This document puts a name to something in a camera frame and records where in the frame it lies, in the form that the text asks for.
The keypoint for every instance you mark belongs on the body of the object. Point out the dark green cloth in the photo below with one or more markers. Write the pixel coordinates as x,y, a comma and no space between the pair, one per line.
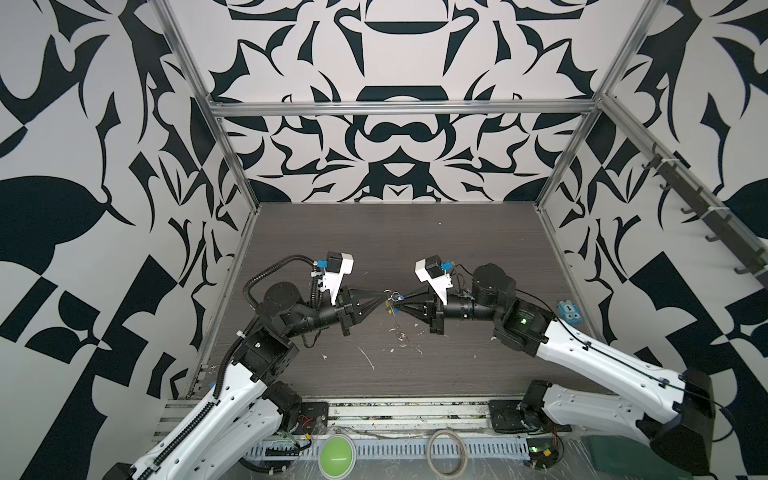
621,456

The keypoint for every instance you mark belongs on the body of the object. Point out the aluminium front rail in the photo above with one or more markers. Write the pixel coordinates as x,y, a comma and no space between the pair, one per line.
376,416

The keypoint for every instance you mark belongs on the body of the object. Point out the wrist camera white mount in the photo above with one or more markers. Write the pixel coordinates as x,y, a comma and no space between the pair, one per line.
437,274
327,275

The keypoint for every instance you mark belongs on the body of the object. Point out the green round button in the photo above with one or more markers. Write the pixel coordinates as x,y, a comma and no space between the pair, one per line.
337,457

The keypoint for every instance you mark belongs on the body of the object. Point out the metal keyring with yellow tag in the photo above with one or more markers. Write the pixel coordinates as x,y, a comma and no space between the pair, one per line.
392,310

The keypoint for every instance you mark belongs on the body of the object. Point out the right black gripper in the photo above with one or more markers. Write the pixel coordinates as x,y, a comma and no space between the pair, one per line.
435,309

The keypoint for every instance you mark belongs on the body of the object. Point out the white slotted cable duct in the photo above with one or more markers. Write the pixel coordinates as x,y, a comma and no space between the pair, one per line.
515,449

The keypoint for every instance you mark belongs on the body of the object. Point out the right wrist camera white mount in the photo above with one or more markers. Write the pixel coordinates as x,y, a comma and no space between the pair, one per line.
437,274

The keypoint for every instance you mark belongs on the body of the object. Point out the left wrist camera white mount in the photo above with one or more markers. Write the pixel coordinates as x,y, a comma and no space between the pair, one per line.
327,275

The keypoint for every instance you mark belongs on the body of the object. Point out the aluminium frame crossbar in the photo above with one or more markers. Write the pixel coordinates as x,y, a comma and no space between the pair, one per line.
414,107

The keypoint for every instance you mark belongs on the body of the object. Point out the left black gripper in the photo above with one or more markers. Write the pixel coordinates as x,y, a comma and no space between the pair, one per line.
346,307

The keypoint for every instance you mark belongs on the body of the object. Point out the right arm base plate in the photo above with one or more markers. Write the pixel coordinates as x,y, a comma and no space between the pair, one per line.
507,418

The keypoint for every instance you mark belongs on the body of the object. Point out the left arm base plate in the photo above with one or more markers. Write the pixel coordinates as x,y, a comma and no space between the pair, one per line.
308,416

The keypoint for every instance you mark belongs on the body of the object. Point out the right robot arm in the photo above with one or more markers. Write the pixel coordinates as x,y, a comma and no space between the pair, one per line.
671,413

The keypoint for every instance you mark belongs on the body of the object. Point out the light blue toy block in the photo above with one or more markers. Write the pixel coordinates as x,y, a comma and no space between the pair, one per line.
569,312

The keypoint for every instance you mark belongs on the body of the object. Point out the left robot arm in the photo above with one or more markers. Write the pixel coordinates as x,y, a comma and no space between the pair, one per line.
248,403

